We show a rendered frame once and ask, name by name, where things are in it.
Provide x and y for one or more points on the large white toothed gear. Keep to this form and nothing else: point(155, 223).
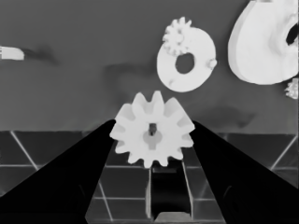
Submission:
point(137, 133)

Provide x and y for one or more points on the small white toothed gear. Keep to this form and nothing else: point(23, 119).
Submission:
point(172, 39)
point(293, 88)

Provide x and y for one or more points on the small thin T-shaped piece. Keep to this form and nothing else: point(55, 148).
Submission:
point(11, 53)

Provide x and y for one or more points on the large thick white disc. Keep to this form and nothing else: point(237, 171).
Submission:
point(258, 46)

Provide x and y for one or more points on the white round carrier with pins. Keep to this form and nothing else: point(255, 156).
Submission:
point(199, 46)

